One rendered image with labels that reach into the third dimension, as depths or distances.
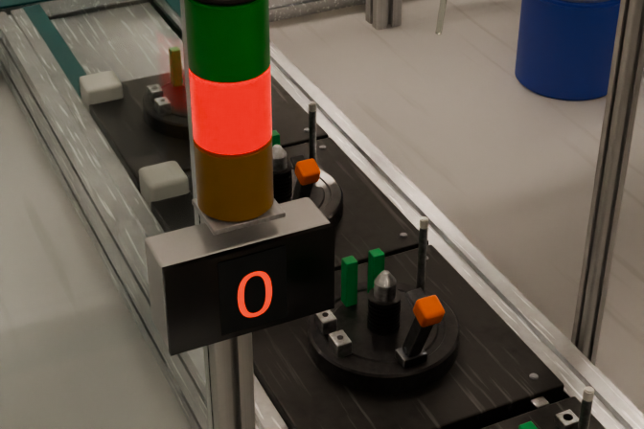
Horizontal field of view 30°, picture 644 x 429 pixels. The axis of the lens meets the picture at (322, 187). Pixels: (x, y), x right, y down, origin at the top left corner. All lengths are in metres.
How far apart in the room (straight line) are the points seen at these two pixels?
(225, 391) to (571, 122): 0.94
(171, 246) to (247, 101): 0.12
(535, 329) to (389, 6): 0.91
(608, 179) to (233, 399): 0.39
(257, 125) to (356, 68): 1.11
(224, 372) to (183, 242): 0.14
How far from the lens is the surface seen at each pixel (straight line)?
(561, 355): 1.15
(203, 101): 0.73
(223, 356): 0.89
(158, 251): 0.78
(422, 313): 1.01
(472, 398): 1.08
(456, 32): 1.97
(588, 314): 1.17
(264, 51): 0.72
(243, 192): 0.76
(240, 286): 0.80
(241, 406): 0.93
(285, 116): 1.48
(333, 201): 1.28
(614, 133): 1.07
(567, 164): 1.63
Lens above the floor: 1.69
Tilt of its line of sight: 33 degrees down
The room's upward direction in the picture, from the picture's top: straight up
